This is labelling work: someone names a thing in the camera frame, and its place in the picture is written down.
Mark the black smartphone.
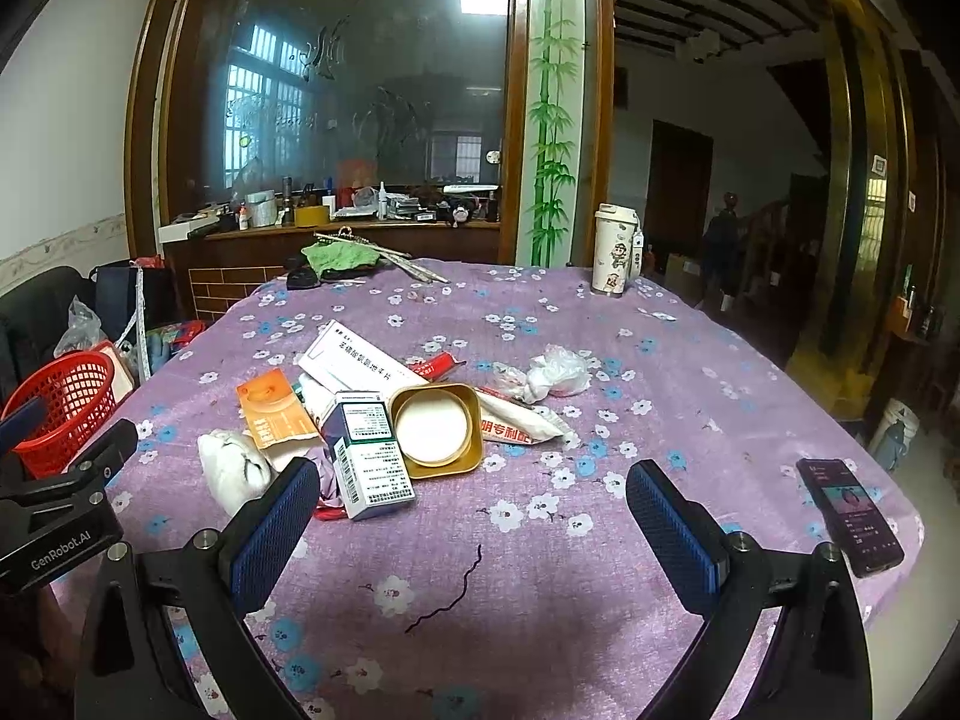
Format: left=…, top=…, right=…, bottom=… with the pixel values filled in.
left=796, top=458, right=905, bottom=578

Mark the bundle of wooden sticks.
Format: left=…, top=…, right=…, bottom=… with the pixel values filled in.
left=314, top=231, right=449, bottom=284

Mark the white tissue wad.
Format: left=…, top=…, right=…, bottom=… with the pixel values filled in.
left=197, top=429, right=275, bottom=517

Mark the black string on tablecloth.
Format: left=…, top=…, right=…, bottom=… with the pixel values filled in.
left=403, top=544, right=485, bottom=636

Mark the green cloth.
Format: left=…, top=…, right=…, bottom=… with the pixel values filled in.
left=301, top=241, right=379, bottom=280

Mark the wooden cabinet counter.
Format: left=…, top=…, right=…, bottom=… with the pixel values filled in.
left=163, top=218, right=503, bottom=325

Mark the red plastic mesh basket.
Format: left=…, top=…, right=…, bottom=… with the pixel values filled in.
left=2, top=351, right=116, bottom=478

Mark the white long paper box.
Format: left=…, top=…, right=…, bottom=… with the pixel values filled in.
left=299, top=320, right=427, bottom=401

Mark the black leather sofa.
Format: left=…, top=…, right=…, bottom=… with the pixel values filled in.
left=0, top=265, right=94, bottom=403

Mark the dark blue shopping bag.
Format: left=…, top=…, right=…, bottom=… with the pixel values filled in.
left=91, top=260, right=179, bottom=341

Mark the clear plastic bag on sofa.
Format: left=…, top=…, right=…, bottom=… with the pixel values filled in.
left=53, top=296, right=106, bottom=358

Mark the red white snack wrapper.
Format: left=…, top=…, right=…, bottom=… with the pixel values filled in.
left=475, top=388, right=565, bottom=447

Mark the orange packet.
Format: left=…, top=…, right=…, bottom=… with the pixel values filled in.
left=236, top=367, right=319, bottom=450

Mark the gold round tin lid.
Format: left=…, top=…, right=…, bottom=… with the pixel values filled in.
left=389, top=383, right=483, bottom=481

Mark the clear plastic bag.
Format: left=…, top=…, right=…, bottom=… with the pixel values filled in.
left=491, top=344, right=592, bottom=405
left=53, top=296, right=106, bottom=358

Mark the white cartoon tumbler cup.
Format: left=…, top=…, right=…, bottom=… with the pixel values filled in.
left=590, top=203, right=644, bottom=296

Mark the purple floral tablecloth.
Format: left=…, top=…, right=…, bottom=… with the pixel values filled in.
left=107, top=263, right=924, bottom=718

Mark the green white medicine box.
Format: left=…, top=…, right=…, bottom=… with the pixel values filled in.
left=322, top=392, right=415, bottom=522

